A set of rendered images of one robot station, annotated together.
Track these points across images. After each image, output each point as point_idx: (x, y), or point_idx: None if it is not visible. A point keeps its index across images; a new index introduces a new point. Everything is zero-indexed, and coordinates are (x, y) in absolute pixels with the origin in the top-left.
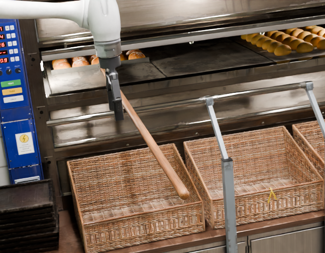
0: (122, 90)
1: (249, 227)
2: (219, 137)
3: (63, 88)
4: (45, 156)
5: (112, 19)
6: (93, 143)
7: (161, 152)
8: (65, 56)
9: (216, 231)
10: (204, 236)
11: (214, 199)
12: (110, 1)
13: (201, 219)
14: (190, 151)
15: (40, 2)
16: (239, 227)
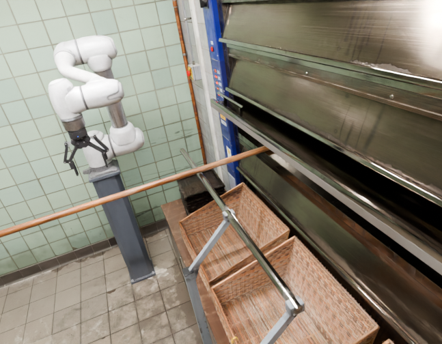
0: (267, 158)
1: (221, 338)
2: (202, 250)
3: None
4: None
5: (52, 104)
6: None
7: (60, 212)
8: (216, 109)
9: (214, 311)
10: (205, 303)
11: (212, 290)
12: (48, 89)
13: None
14: (283, 247)
15: (80, 72)
16: (221, 330)
